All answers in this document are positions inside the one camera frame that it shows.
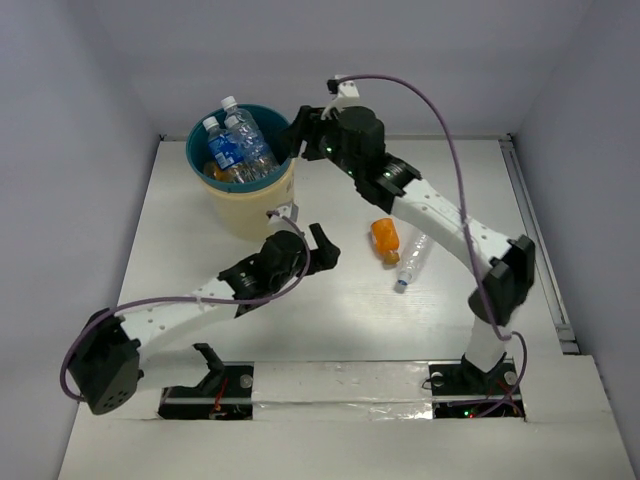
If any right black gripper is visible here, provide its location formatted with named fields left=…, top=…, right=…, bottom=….
left=278, top=103, right=363, bottom=180

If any blue label water bottle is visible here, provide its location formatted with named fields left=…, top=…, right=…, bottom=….
left=224, top=114, right=280, bottom=181

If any small orange bottle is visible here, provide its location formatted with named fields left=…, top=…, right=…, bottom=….
left=370, top=217, right=400, bottom=266

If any orange floral label bottle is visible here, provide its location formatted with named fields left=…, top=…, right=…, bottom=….
left=203, top=161, right=226, bottom=182

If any clear bottle white cap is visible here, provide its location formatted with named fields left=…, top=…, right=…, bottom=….
left=394, top=229, right=434, bottom=293

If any clear crushed bottle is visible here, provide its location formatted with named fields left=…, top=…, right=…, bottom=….
left=221, top=96, right=261, bottom=146

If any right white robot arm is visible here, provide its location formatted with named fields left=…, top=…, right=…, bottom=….
left=280, top=106, right=535, bottom=392

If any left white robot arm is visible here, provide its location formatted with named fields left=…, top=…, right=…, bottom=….
left=64, top=224, right=340, bottom=415

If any teal and cream bin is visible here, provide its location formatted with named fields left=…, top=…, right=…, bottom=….
left=185, top=104, right=295, bottom=241

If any silver tape strip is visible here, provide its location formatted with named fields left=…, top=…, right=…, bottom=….
left=251, top=361, right=433, bottom=422

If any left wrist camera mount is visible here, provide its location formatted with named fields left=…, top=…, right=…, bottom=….
left=267, top=202, right=299, bottom=223

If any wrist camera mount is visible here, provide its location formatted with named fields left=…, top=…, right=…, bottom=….
left=322, top=75, right=361, bottom=119
left=267, top=202, right=299, bottom=223

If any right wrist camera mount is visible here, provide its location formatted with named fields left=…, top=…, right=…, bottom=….
left=322, top=75, right=361, bottom=119

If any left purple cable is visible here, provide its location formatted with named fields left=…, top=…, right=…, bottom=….
left=59, top=209, right=312, bottom=404

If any purple cable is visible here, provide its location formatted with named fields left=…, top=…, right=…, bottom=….
left=339, top=73, right=529, bottom=419
left=59, top=209, right=312, bottom=404

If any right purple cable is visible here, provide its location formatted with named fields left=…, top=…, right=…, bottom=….
left=339, top=73, right=529, bottom=419

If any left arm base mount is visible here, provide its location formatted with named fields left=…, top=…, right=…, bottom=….
left=157, top=363, right=254, bottom=421

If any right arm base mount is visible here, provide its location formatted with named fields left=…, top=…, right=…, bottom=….
left=422, top=361, right=525, bottom=419

